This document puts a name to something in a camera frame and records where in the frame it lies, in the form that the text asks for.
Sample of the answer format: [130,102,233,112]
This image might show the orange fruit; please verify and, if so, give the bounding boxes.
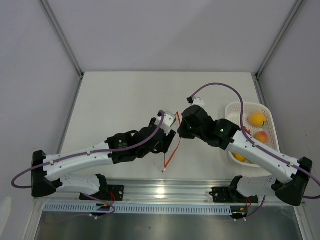
[247,112,267,128]

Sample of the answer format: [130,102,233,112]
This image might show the peach fruit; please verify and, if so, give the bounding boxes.
[254,131,269,144]

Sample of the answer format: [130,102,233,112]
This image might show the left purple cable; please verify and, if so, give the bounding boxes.
[10,111,166,222]

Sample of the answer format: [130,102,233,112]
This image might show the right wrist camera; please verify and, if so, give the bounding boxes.
[187,96,206,107]

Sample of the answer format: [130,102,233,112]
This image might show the slotted white cable duct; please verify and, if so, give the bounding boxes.
[43,202,233,216]

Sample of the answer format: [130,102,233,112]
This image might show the right aluminium frame post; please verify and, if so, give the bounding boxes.
[255,0,307,81]

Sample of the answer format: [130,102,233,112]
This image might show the white perforated plastic basket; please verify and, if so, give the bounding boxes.
[225,102,280,152]

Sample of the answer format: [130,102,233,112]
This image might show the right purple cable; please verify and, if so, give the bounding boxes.
[191,82,320,222]

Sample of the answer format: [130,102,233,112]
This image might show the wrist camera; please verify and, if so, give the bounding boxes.
[155,110,176,133]
[187,96,206,107]

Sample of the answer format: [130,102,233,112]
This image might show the aluminium mounting rail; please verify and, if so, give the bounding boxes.
[31,178,234,203]

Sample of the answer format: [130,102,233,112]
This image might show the aluminium frame post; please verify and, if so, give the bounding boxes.
[255,0,307,81]
[38,0,84,78]

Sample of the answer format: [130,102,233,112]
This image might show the left aluminium frame post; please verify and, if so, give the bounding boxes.
[38,0,84,78]

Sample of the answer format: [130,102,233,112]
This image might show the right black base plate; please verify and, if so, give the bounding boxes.
[208,186,259,204]

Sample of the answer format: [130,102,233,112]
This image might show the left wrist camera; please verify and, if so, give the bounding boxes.
[155,110,176,133]

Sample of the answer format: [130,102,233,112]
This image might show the red grape bunch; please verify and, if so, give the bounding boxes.
[243,126,252,136]

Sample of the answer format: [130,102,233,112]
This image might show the yellow green mango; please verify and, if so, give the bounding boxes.
[232,152,246,163]

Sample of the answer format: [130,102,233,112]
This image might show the purple cable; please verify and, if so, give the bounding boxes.
[10,111,166,222]
[191,82,320,222]

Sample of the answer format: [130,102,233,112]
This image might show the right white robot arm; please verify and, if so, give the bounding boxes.
[177,105,313,207]

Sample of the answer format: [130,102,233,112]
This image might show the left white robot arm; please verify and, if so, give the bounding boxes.
[31,113,176,200]

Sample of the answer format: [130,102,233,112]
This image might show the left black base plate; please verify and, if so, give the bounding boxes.
[79,185,125,202]

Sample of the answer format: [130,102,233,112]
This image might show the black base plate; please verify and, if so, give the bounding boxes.
[79,185,125,202]
[208,186,259,204]

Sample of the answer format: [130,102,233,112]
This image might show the clear zip top bag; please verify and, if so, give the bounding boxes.
[159,111,183,174]

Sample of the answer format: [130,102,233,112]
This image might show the white cauliflower with leaves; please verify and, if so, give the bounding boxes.
[244,158,254,165]

